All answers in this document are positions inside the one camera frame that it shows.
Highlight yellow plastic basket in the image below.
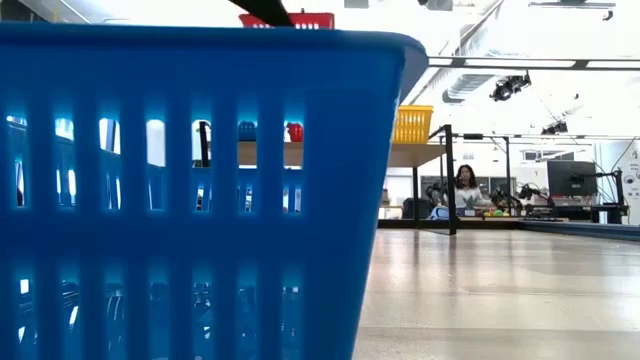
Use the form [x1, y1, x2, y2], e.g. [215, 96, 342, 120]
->
[392, 104, 435, 146]

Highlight black background gantry frame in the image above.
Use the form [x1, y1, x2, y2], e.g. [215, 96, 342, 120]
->
[457, 132, 640, 216]

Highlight black aluminium rig frame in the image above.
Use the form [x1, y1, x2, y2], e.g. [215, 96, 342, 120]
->
[377, 217, 640, 244]

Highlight black overhead mounted device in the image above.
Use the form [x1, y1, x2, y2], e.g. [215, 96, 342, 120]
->
[489, 72, 533, 103]

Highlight long ceiling light fixture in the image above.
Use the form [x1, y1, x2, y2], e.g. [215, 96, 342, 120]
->
[428, 56, 640, 71]

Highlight person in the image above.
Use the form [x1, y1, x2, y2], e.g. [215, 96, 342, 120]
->
[452, 163, 495, 217]

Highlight black computer monitor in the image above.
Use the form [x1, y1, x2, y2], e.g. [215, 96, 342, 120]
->
[546, 159, 599, 198]

